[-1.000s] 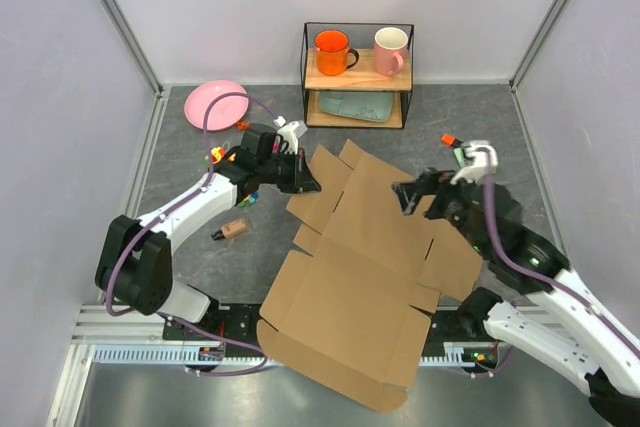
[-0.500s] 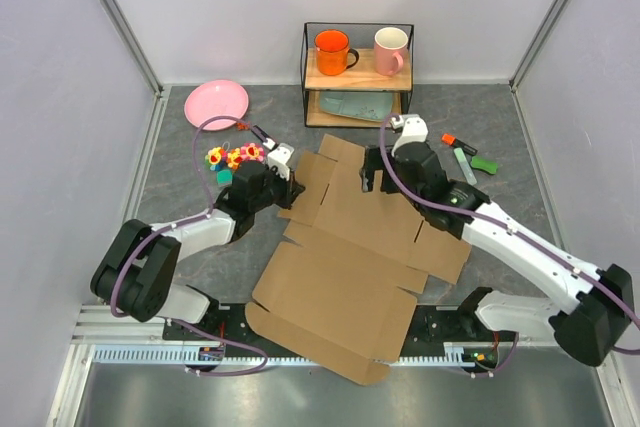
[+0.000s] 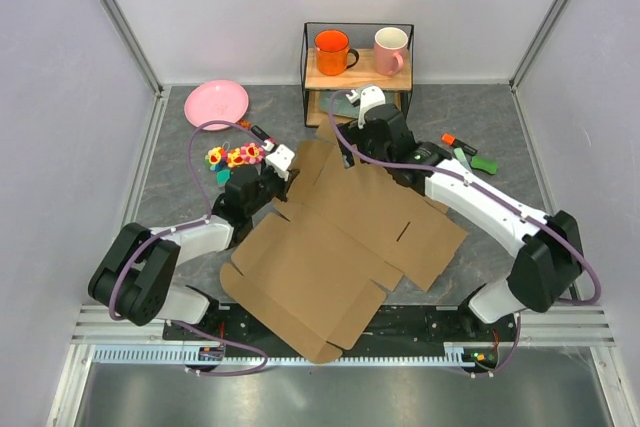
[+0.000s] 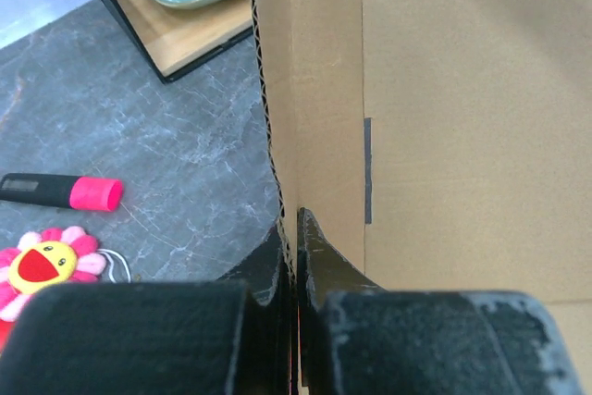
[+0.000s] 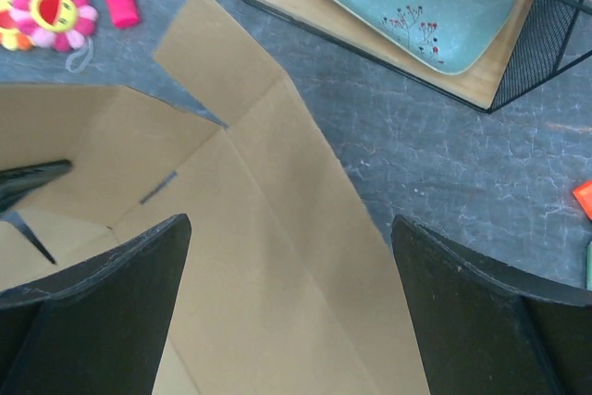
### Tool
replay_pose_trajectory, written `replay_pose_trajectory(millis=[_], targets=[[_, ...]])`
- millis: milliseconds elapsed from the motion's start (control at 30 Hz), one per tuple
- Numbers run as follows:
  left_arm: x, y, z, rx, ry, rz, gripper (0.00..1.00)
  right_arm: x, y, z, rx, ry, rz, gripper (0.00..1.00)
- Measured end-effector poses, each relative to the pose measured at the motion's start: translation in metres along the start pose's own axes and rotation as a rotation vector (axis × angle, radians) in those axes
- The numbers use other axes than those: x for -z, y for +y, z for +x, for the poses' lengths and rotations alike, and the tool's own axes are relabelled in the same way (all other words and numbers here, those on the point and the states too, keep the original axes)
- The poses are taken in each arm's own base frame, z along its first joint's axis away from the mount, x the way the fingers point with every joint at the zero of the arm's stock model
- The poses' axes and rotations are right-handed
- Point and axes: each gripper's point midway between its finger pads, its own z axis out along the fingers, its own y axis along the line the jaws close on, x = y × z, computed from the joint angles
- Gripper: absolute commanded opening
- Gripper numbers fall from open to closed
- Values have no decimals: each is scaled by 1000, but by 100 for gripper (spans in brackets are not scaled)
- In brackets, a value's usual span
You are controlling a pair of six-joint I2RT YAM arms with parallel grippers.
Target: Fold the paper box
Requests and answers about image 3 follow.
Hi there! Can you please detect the teal green eraser block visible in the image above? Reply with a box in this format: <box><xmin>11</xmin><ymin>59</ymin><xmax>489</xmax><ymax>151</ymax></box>
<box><xmin>216</xmin><ymin>169</ymin><xmax>232</xmax><ymax>185</ymax></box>

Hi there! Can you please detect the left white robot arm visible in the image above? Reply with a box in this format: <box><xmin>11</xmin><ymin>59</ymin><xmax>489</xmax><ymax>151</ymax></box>
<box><xmin>88</xmin><ymin>164</ymin><xmax>299</xmax><ymax>340</ymax></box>

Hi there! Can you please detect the small orange bow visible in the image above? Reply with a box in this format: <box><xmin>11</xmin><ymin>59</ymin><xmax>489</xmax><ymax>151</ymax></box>
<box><xmin>237</xmin><ymin>119</ymin><xmax>252</xmax><ymax>130</ymax></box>

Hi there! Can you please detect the orange black highlighter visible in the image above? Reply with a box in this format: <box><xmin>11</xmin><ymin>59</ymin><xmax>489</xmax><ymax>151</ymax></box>
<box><xmin>441</xmin><ymin>133</ymin><xmax>478</xmax><ymax>156</ymax></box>

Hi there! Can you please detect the pink round plate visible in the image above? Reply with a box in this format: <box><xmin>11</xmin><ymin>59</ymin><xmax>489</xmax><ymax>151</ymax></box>
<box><xmin>184</xmin><ymin>80</ymin><xmax>249</xmax><ymax>127</ymax></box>

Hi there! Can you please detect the pink ceramic mug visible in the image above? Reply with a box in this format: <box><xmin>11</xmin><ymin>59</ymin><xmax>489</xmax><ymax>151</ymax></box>
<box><xmin>374</xmin><ymin>27</ymin><xmax>409</xmax><ymax>76</ymax></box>

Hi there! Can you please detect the brown cardboard box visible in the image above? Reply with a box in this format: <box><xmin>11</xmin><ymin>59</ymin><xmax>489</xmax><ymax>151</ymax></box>
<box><xmin>220</xmin><ymin>122</ymin><xmax>466</xmax><ymax>364</ymax></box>

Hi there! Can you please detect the light green highlighter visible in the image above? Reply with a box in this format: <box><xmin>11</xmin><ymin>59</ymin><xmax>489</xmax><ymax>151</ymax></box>
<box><xmin>453</xmin><ymin>148</ymin><xmax>472</xmax><ymax>172</ymax></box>

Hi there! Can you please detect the pink petal flower plush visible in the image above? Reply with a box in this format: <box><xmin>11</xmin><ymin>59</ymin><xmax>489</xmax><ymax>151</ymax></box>
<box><xmin>240</xmin><ymin>142</ymin><xmax>265</xmax><ymax>165</ymax></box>

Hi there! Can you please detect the slotted cable duct rail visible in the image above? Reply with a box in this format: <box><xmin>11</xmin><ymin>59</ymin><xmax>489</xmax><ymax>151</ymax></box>
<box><xmin>92</xmin><ymin>341</ymin><xmax>501</xmax><ymax>367</ymax></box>

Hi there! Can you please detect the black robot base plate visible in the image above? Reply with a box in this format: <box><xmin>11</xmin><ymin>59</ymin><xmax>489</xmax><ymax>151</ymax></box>
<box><xmin>162</xmin><ymin>301</ymin><xmax>521</xmax><ymax>348</ymax></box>

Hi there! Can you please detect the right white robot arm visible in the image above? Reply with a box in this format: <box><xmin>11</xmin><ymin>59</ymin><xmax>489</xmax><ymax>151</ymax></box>
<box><xmin>331</xmin><ymin>104</ymin><xmax>585</xmax><ymax>341</ymax></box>

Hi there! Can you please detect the pink black highlighter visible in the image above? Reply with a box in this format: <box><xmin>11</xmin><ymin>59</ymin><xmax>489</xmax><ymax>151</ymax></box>
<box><xmin>251</xmin><ymin>125</ymin><xmax>276</xmax><ymax>151</ymax></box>

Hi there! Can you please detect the middle orange flower plush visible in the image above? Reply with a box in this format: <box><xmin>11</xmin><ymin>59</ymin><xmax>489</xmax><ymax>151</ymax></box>
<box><xmin>226</xmin><ymin>148</ymin><xmax>247</xmax><ymax>169</ymax></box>

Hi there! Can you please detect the teal divided tray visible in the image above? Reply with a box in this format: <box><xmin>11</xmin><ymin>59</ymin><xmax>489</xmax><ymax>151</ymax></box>
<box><xmin>318</xmin><ymin>91</ymin><xmax>359</xmax><ymax>119</ymax></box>

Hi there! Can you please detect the left rainbow flower plush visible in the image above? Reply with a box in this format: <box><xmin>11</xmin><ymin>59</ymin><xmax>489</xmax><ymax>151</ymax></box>
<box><xmin>205</xmin><ymin>146</ymin><xmax>228</xmax><ymax>172</ymax></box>

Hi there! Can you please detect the orange enamel mug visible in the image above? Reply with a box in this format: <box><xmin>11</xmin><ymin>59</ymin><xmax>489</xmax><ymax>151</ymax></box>
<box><xmin>314</xmin><ymin>29</ymin><xmax>360</xmax><ymax>76</ymax></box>

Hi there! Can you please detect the black wire wooden shelf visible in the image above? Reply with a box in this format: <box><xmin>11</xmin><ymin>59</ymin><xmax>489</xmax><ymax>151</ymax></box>
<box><xmin>300</xmin><ymin>21</ymin><xmax>415</xmax><ymax>128</ymax></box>

